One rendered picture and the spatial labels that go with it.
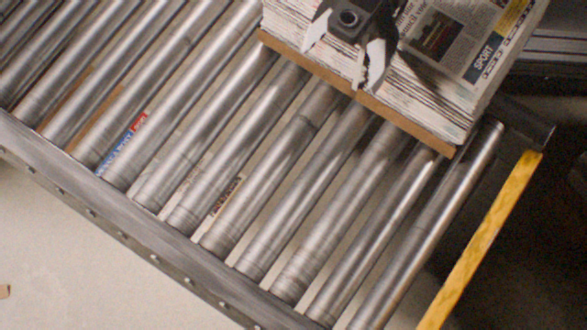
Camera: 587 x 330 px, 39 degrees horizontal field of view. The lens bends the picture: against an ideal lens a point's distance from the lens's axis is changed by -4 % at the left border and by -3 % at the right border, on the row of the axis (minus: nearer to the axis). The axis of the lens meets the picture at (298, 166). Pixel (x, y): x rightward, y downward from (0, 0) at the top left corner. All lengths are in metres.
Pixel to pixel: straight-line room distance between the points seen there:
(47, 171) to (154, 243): 0.21
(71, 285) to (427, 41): 1.25
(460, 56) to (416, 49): 0.06
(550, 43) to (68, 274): 1.34
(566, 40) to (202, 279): 1.28
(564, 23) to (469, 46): 1.10
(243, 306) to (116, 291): 0.89
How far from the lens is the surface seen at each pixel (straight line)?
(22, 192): 2.28
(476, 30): 1.24
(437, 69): 1.20
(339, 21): 1.07
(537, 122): 1.46
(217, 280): 1.30
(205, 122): 1.39
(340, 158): 1.38
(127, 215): 1.35
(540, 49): 2.22
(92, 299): 2.16
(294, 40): 1.38
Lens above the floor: 2.06
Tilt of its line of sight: 68 degrees down
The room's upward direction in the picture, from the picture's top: 6 degrees clockwise
